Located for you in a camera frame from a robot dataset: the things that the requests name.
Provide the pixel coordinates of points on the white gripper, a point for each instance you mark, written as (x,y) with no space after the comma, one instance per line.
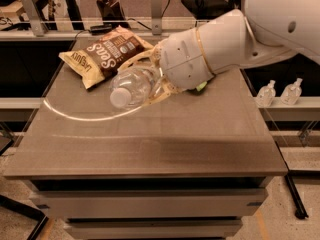
(181,60)

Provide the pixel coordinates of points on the clear plastic water bottle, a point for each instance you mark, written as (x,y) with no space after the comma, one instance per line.
(134,86)

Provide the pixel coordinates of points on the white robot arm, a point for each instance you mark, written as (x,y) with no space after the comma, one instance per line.
(264,32)

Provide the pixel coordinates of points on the left sanitizer pump bottle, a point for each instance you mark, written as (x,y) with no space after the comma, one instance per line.
(266,94)

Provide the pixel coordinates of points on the sanitizer pump bottle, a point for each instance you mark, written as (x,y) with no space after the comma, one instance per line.
(292,92)
(266,94)

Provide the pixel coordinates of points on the right sanitizer pump bottle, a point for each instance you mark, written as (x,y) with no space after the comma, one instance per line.
(292,92)

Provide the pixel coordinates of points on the green snack bag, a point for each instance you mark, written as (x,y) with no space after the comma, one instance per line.
(199,88)

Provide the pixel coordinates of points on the brown yellow chip bag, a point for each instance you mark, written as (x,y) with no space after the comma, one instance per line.
(102,58)

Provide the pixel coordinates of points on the black power adapter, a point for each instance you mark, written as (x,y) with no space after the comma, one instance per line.
(100,29)

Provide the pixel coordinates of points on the dark brown background bag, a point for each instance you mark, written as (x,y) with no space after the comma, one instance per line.
(111,13)

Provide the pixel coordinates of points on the grey table drawer cabinet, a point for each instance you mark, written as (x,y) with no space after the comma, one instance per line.
(158,214)

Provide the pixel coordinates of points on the middle metal rail bracket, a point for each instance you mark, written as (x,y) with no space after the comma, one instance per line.
(156,17)

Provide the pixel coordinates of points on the metal rail bracket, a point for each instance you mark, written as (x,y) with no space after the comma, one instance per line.
(37,26)
(156,17)

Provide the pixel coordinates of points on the left metal rail bracket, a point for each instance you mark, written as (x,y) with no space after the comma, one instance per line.
(37,26)

